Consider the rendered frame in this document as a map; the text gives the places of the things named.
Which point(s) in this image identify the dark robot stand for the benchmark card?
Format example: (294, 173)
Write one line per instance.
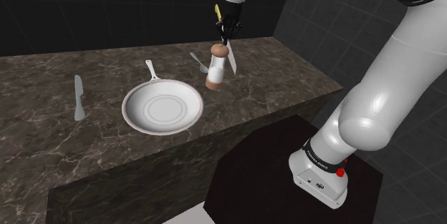
(255, 174)

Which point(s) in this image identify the grey table knife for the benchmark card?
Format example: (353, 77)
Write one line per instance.
(79, 104)

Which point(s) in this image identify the white frying pan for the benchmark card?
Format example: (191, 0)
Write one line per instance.
(162, 107)

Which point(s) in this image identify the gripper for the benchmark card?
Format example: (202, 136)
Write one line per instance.
(230, 14)

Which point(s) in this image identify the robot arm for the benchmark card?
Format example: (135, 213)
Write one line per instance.
(391, 87)

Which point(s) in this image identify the silver spoon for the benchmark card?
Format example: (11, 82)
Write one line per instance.
(203, 67)

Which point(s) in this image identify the brown and white salt grinder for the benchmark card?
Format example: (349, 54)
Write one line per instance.
(215, 73)

